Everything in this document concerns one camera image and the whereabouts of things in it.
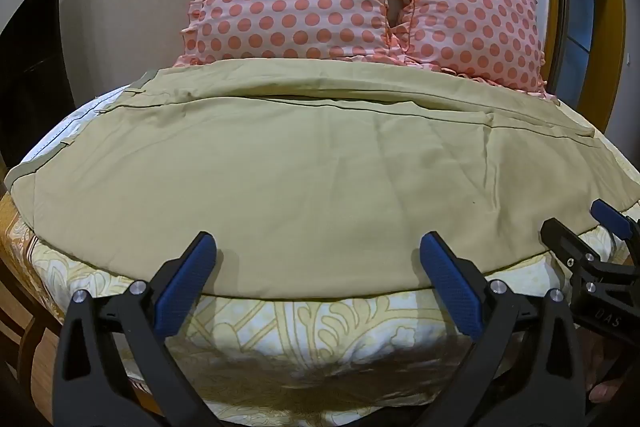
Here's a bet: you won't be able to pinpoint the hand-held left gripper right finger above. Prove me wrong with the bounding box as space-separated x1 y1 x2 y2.
419 231 587 427

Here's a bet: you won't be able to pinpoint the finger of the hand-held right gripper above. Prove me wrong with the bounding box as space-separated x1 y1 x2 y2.
539 218 607 279
590 199 640 242

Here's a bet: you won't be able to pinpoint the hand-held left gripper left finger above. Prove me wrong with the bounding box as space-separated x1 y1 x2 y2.
52 231 218 427

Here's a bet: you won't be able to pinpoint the khaki pants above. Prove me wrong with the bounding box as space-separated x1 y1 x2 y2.
4 59 640 301

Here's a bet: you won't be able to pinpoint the person's right hand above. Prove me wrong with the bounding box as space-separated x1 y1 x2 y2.
580 329 626 405

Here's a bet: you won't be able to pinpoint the white yellow patterned bed sheet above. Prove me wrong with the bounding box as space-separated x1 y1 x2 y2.
0 194 640 427

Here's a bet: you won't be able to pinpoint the yellow framed glass door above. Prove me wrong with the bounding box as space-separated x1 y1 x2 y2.
474 0 640 160

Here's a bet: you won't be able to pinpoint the dark wooden door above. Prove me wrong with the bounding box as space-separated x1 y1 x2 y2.
0 0 76 168

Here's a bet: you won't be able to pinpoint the wooden bed frame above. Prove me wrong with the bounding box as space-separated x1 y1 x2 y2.
0 189 151 413

